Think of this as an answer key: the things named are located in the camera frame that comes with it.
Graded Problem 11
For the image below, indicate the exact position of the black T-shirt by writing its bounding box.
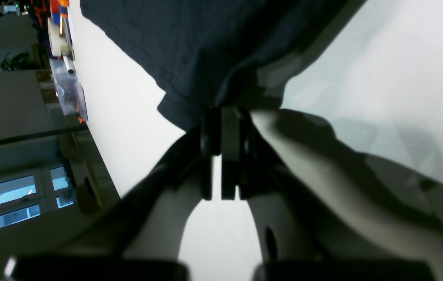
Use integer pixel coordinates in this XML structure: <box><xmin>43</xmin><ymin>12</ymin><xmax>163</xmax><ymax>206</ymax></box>
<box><xmin>80</xmin><ymin>0</ymin><xmax>364</xmax><ymax>132</ymax></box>

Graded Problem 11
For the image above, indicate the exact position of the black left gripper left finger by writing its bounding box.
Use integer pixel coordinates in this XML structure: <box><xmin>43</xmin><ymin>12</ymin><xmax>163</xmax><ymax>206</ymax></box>
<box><xmin>69</xmin><ymin>110</ymin><xmax>221</xmax><ymax>260</ymax></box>

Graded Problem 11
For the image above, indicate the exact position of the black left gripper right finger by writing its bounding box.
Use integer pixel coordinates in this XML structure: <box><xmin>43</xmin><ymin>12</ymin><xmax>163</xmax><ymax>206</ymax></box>
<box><xmin>221</xmin><ymin>107</ymin><xmax>443</xmax><ymax>281</ymax></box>

